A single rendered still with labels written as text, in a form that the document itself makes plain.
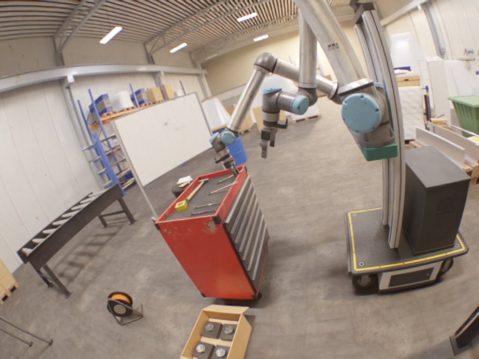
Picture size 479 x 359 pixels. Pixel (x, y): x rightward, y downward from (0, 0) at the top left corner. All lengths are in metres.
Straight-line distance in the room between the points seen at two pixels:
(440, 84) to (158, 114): 5.31
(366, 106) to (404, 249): 1.09
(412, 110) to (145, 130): 4.63
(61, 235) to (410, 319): 4.19
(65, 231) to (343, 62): 3.82
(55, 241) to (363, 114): 3.78
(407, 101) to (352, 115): 3.31
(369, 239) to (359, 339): 0.71
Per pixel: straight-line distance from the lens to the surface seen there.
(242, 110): 1.30
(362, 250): 1.55
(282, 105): 0.93
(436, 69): 4.67
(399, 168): 1.23
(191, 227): 1.22
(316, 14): 0.83
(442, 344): 1.66
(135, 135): 3.54
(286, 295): 1.76
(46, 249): 3.62
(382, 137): 0.97
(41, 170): 9.04
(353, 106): 0.76
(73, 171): 9.53
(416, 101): 4.09
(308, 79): 1.01
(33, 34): 11.60
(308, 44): 1.00
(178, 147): 3.87
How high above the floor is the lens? 1.44
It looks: 20 degrees down
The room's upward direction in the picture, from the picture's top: 20 degrees counter-clockwise
